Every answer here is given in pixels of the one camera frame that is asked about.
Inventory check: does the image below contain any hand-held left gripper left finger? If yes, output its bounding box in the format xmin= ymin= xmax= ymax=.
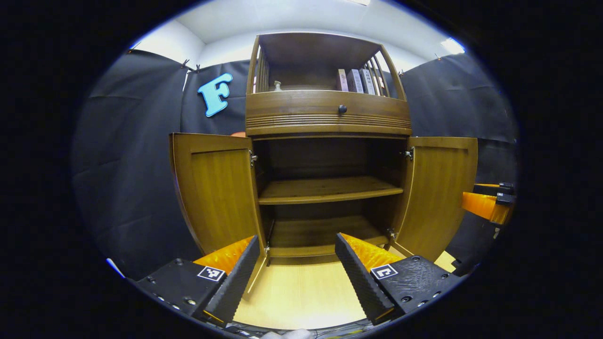
xmin=126 ymin=235 xmax=261 ymax=326

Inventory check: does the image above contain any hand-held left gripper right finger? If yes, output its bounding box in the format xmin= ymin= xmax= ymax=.
xmin=334 ymin=233 xmax=466 ymax=326

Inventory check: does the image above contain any wooden shoe cabinet door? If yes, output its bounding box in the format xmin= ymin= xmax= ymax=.
xmin=169 ymin=132 xmax=270 ymax=300
xmin=390 ymin=136 xmax=479 ymax=262

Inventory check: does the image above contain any wooden double-door shoe cabinet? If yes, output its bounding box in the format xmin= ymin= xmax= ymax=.
xmin=169 ymin=32 xmax=479 ymax=302

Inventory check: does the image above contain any wooden inner cabinet shelf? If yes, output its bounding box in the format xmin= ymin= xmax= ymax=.
xmin=258 ymin=176 xmax=404 ymax=206

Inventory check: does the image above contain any small ceiling light panel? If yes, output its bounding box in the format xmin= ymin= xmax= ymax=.
xmin=440 ymin=38 xmax=466 ymax=55

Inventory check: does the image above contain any black backdrop cloth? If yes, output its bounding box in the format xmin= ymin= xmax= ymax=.
xmin=71 ymin=48 xmax=519 ymax=281

